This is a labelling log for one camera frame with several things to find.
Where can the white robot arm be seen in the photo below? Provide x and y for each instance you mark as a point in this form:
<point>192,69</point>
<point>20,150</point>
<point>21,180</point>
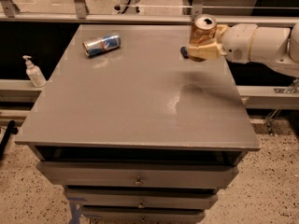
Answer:
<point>276,48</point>

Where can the orange LaCroix can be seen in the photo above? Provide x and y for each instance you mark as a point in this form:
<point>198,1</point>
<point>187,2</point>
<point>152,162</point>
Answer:
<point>202,32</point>

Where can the black pole at left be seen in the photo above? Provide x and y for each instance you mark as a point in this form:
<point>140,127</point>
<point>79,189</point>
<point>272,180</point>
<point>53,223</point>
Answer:
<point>11,129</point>

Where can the bottom grey drawer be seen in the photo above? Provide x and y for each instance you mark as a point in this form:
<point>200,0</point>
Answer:
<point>142,215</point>

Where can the middle grey drawer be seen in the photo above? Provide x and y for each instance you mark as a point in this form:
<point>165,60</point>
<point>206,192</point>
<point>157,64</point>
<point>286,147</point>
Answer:
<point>140,198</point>

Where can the grey drawer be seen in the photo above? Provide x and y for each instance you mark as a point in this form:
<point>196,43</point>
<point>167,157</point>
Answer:
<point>137,175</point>
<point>142,215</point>
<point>140,198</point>

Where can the blue silver Red Bull can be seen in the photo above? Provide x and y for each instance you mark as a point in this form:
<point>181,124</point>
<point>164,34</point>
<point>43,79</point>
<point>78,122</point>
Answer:
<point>101,44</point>

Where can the top grey drawer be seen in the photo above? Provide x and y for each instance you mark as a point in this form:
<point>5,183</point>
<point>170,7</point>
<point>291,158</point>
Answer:
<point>137,175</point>

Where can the white pump sanitizer bottle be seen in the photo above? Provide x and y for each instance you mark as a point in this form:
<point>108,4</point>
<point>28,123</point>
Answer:
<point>34,72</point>

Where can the grey drawer cabinet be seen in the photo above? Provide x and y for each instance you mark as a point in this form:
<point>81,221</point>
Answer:
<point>141,103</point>

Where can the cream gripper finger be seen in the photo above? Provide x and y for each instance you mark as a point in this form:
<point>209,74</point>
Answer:
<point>221,29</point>
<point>211,51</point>

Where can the metal bracket at right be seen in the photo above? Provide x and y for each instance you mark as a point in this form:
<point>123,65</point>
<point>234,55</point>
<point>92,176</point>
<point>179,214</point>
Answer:
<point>286,98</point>

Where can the blue rxbar blueberry bar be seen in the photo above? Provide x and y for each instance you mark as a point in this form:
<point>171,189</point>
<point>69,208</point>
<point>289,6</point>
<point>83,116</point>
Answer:
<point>184,52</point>

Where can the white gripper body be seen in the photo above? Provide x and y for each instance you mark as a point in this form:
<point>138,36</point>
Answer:
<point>239,42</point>

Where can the grey metal railing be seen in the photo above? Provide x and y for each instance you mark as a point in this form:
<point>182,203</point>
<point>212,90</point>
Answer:
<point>283,13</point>

